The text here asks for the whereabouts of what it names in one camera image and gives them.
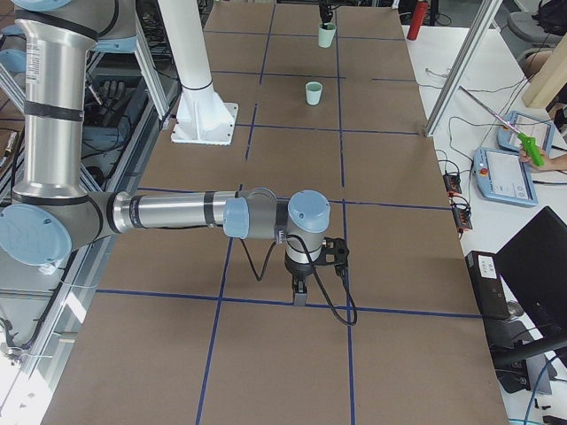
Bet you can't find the white camera mast pedestal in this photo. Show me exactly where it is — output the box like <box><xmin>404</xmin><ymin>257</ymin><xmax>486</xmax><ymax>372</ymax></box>
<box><xmin>159</xmin><ymin>0</ymin><xmax>238</xmax><ymax>146</ymax></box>

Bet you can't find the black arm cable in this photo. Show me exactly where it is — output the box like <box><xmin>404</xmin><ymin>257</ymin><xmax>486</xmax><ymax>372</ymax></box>
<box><xmin>238</xmin><ymin>234</ymin><xmax>358</xmax><ymax>328</ymax></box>

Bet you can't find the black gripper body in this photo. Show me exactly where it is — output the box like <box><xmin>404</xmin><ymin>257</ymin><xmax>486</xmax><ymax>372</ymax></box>
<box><xmin>318</xmin><ymin>0</ymin><xmax>337</xmax><ymax>11</ymax></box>
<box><xmin>284</xmin><ymin>255</ymin><xmax>316</xmax><ymax>281</ymax></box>

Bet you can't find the black desktop computer box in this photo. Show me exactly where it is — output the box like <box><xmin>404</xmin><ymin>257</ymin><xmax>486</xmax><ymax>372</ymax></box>
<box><xmin>465</xmin><ymin>251</ymin><xmax>511</xmax><ymax>321</ymax></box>

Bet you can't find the person in black shirt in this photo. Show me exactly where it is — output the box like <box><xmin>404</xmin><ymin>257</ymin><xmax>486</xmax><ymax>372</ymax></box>
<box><xmin>517</xmin><ymin>0</ymin><xmax>567</xmax><ymax>174</ymax></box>

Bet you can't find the near blue teach pendant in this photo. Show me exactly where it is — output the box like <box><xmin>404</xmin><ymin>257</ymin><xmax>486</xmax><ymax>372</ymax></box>
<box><xmin>473</xmin><ymin>148</ymin><xmax>538</xmax><ymax>207</ymax></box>

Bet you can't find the blue teach pendant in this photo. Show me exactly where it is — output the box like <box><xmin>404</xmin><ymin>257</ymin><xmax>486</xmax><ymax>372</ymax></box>
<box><xmin>497</xmin><ymin>111</ymin><xmax>555</xmax><ymax>153</ymax></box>
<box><xmin>473</xmin><ymin>148</ymin><xmax>538</xmax><ymax>207</ymax></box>

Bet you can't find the aluminium frame post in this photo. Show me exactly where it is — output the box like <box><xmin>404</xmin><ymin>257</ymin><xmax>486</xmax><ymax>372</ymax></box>
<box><xmin>424</xmin><ymin>0</ymin><xmax>502</xmax><ymax>137</ymax></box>

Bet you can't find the black power strip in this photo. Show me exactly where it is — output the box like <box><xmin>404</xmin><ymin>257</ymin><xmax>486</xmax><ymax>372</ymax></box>
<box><xmin>443</xmin><ymin>172</ymin><xmax>473</xmax><ymax>235</ymax></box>

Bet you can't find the red bottle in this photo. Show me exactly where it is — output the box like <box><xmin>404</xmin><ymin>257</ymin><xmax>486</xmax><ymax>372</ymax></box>
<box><xmin>407</xmin><ymin>0</ymin><xmax>429</xmax><ymax>41</ymax></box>

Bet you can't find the black computer monitor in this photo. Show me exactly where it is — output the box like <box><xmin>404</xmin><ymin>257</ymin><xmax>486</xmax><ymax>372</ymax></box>
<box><xmin>496</xmin><ymin>206</ymin><xmax>567</xmax><ymax>336</ymax></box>

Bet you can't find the brown paper table cover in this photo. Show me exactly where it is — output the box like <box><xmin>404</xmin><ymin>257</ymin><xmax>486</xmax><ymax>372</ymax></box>
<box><xmin>43</xmin><ymin>2</ymin><xmax>507</xmax><ymax>424</ymax></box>

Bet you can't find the far blue teach pendant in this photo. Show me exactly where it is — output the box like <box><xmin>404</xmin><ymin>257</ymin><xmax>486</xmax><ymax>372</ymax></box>
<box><xmin>497</xmin><ymin>111</ymin><xmax>555</xmax><ymax>153</ymax></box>

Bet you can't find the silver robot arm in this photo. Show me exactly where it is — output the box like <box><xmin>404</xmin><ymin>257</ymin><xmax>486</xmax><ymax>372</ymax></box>
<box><xmin>1</xmin><ymin>1</ymin><xmax>332</xmax><ymax>305</ymax></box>

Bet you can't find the silver reacher grabber tool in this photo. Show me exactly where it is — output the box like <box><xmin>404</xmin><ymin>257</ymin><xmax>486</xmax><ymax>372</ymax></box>
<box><xmin>459</xmin><ymin>86</ymin><xmax>544</xmax><ymax>166</ymax></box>

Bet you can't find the mint green cup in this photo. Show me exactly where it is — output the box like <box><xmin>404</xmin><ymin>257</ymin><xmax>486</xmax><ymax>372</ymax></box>
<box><xmin>318</xmin><ymin>22</ymin><xmax>337</xmax><ymax>49</ymax></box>
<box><xmin>305</xmin><ymin>81</ymin><xmax>323</xmax><ymax>106</ymax></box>

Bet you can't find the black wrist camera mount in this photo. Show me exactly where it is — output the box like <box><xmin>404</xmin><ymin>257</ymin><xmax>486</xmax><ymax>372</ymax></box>
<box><xmin>317</xmin><ymin>236</ymin><xmax>350</xmax><ymax>269</ymax></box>

